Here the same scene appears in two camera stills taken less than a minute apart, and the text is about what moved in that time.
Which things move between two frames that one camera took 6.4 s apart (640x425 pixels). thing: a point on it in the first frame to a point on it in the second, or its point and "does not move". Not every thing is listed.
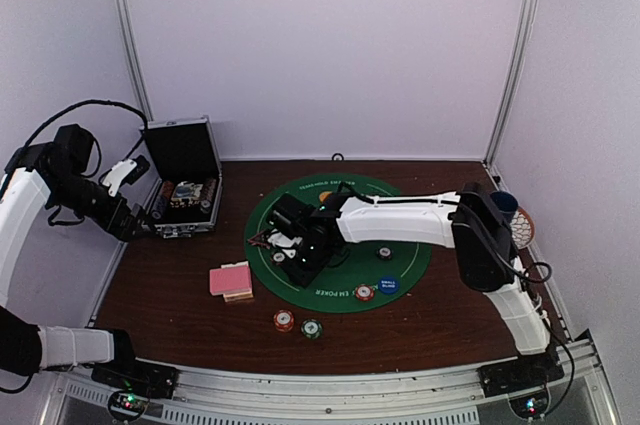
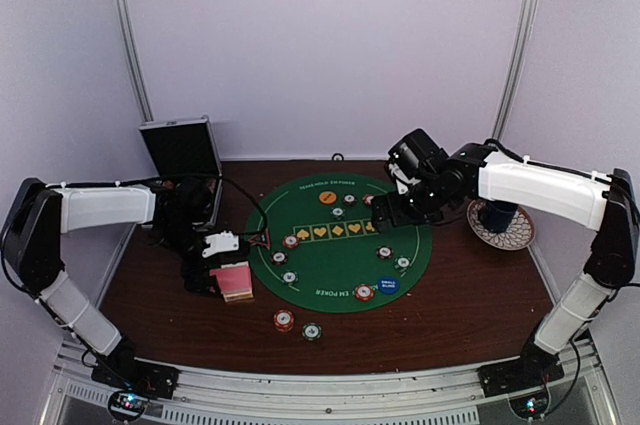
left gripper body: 110,224 to 189,272
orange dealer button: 324,195 does not move
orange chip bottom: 364,292 does not move
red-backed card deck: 229,280 does not move
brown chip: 384,253 does not move
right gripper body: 314,261 to 425,207
